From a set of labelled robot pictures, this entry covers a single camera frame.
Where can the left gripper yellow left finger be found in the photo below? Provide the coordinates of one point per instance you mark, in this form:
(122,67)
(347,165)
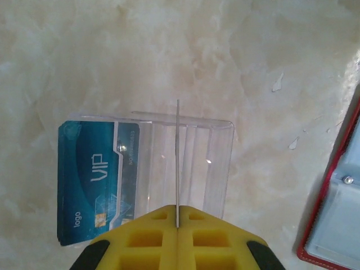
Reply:
(146,247)

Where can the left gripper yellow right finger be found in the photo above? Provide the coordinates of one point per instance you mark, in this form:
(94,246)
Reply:
(211,247)

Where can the thin grey card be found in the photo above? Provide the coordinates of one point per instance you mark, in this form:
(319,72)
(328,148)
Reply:
(178,154)

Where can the blue electronics package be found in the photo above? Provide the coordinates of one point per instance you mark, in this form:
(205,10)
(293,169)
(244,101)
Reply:
(84,168)
(202,168)

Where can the red leather card holder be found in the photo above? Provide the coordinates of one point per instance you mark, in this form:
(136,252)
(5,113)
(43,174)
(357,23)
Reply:
(343,211)

